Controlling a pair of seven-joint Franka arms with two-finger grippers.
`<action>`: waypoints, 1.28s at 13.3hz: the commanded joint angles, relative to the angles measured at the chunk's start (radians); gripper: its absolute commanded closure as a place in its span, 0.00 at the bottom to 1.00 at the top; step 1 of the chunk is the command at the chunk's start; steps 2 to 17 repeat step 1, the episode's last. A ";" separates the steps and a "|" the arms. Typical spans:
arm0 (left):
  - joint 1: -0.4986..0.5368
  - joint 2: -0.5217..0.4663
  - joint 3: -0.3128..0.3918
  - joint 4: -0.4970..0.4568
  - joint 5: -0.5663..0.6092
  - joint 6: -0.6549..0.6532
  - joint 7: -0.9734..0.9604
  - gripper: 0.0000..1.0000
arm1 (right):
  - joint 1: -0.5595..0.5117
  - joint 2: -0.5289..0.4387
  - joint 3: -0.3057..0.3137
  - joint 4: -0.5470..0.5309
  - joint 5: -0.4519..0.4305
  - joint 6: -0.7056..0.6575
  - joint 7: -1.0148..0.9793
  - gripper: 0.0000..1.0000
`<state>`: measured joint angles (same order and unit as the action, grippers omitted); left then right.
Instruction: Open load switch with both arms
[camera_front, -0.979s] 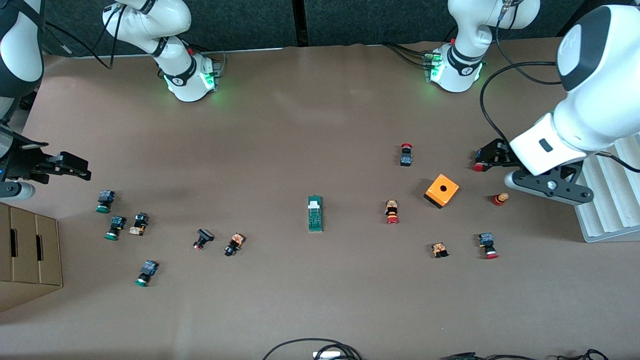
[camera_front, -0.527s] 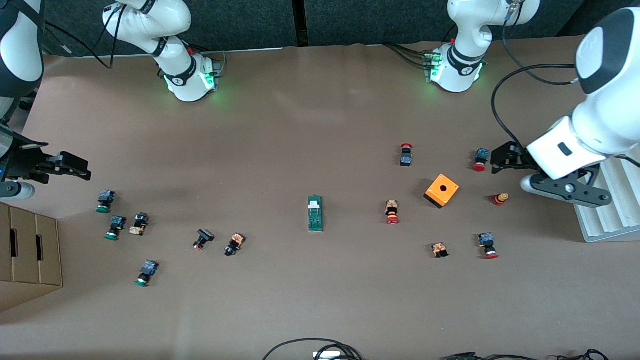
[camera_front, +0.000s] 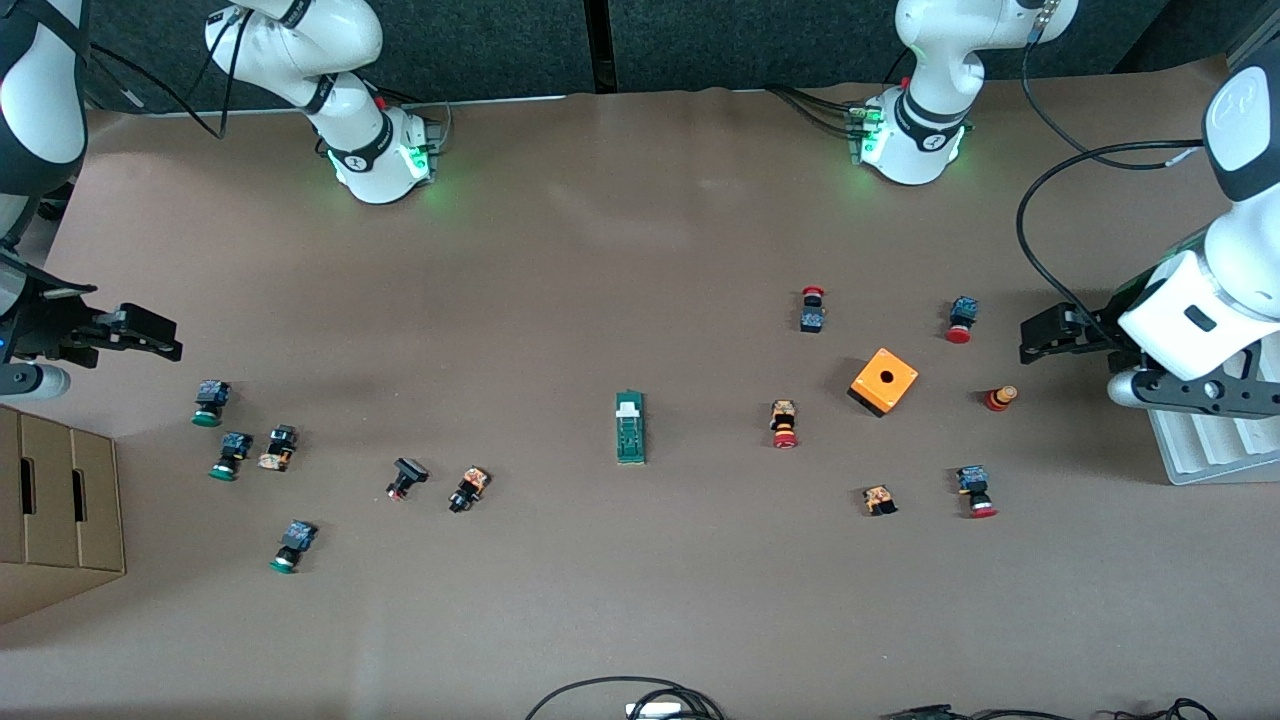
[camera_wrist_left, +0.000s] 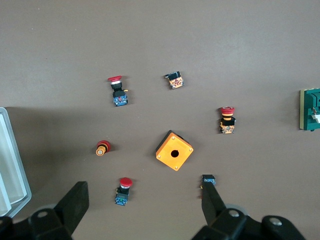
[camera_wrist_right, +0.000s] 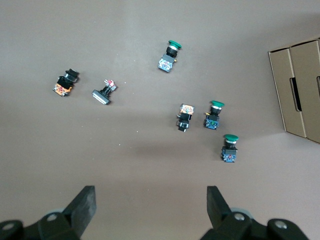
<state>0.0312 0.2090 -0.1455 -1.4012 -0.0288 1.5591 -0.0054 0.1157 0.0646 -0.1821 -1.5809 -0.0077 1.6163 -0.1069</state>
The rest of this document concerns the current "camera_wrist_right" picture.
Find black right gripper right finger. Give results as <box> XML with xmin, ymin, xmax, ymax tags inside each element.
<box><xmin>199</xmin><ymin>185</ymin><xmax>313</xmax><ymax>240</ymax></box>

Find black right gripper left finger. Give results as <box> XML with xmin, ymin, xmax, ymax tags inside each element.
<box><xmin>0</xmin><ymin>185</ymin><xmax>97</xmax><ymax>240</ymax></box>

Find green mushroom pushbutton blue block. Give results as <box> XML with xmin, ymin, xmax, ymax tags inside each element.
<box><xmin>157</xmin><ymin>39</ymin><xmax>183</xmax><ymax>74</ymax></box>
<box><xmin>203</xmin><ymin>100</ymin><xmax>226</xmax><ymax>131</ymax></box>
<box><xmin>220</xmin><ymin>133</ymin><xmax>240</xmax><ymax>164</ymax></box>

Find brown cardboard box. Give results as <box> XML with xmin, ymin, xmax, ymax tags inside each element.
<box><xmin>267</xmin><ymin>37</ymin><xmax>320</xmax><ymax>145</ymax></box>

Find black selector switch orange block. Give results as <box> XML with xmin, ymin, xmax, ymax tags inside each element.
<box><xmin>52</xmin><ymin>68</ymin><xmax>81</xmax><ymax>97</ymax></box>
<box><xmin>176</xmin><ymin>103</ymin><xmax>196</xmax><ymax>133</ymax></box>

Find black square-head switch red terminals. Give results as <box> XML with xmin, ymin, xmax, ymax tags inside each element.
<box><xmin>91</xmin><ymin>79</ymin><xmax>119</xmax><ymax>106</ymax></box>

